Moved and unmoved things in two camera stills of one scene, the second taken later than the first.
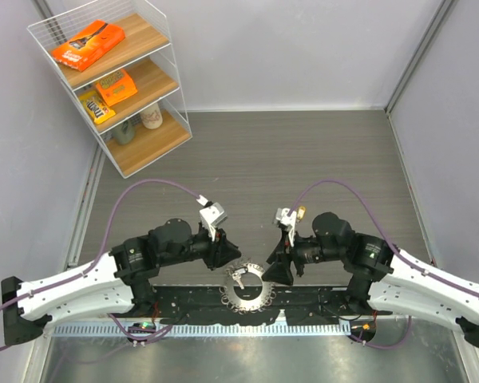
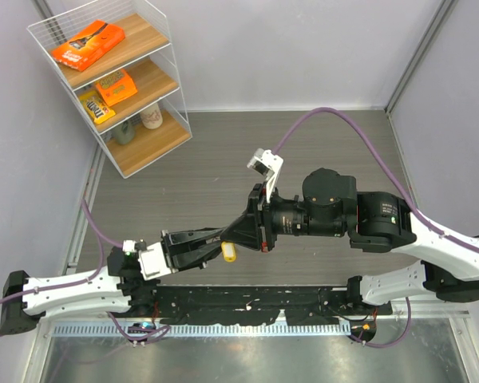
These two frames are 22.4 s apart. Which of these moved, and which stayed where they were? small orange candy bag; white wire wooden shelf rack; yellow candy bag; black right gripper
Moved: black right gripper
Stayed: small orange candy bag; yellow candy bag; white wire wooden shelf rack
